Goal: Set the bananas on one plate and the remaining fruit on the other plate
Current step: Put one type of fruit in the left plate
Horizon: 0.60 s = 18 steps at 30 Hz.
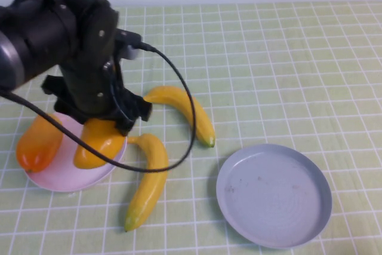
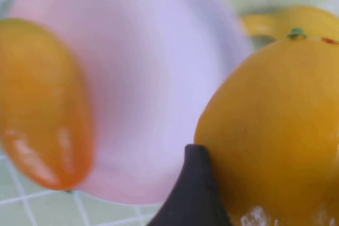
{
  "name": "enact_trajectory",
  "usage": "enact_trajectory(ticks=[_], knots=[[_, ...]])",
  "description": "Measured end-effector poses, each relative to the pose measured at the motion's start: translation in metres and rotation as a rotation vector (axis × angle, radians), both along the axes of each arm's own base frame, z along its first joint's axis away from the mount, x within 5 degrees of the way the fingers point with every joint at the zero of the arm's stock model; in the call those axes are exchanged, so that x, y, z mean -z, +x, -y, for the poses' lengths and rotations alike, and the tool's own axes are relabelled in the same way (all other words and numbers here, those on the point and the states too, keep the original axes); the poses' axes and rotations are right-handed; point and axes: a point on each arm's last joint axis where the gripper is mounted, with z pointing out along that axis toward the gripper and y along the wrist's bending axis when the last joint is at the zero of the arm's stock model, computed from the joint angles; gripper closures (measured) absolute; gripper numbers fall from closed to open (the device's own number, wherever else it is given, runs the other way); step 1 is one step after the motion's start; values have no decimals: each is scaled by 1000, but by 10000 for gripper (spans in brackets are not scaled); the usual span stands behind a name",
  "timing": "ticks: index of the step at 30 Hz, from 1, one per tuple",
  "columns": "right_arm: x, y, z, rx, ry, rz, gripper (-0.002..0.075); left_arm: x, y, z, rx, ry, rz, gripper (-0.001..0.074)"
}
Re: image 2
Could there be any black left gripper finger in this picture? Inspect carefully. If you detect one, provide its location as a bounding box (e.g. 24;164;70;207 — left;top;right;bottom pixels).
147;143;233;226

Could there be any yellow mango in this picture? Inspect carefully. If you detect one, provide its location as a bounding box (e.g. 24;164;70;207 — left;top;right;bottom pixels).
194;35;339;226

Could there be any orange mango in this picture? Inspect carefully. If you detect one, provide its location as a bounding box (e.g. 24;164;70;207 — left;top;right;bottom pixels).
0;18;95;192

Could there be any long yellow banana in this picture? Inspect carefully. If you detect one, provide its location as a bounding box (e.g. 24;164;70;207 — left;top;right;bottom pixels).
240;5;339;44

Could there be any pink round plate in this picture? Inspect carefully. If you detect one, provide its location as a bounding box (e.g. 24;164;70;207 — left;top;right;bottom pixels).
7;0;252;205

